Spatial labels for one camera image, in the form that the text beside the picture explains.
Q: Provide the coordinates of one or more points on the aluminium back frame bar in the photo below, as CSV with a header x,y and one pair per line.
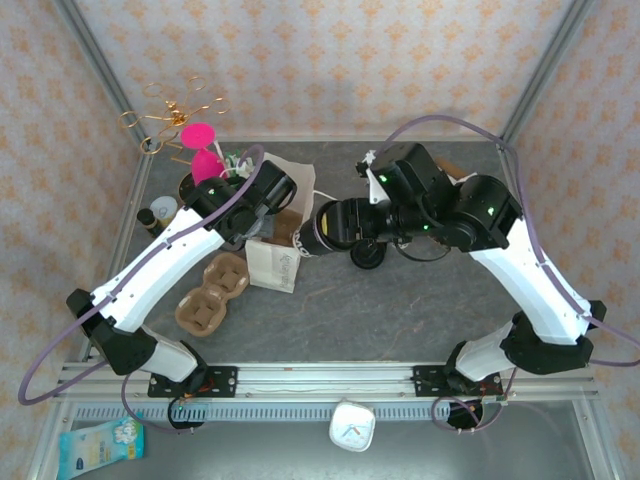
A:
x,y
325,137

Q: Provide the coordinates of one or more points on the small dark bottle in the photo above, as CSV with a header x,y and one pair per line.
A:
x,y
147,220

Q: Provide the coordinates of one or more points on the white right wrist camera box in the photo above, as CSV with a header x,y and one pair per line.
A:
x,y
375,185

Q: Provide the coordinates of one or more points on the aluminium front frame rail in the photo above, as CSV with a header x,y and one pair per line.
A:
x,y
325,377

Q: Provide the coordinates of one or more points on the gold pull-tab tin can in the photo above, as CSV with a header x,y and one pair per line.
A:
x,y
162,207

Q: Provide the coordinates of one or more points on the black paper cup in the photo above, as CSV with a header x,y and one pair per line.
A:
x,y
310,237

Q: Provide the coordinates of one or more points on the blue wet wipes pack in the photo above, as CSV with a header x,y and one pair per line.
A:
x,y
102,447

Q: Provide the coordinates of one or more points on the aluminium right side rail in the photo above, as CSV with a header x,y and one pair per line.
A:
x,y
507,165

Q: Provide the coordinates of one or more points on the stack of black cup lids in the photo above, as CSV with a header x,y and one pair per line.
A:
x,y
367,256

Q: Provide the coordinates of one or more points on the aluminium frame post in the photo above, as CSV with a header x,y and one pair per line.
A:
x,y
100,75
545,70

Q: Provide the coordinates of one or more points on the aluminium left frame post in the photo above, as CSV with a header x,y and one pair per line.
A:
x,y
100,75

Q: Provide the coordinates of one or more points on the aluminium right frame post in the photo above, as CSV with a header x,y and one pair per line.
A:
x,y
545,70

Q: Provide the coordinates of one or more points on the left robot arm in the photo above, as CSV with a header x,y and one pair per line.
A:
x,y
165,255

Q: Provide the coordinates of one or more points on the white printed paper gift bag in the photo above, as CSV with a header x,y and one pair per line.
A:
x,y
272,265

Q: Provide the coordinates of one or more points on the white square clock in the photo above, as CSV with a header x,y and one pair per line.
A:
x,y
352,425

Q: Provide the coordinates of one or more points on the pink plastic goblet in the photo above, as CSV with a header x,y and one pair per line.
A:
x,y
200,160

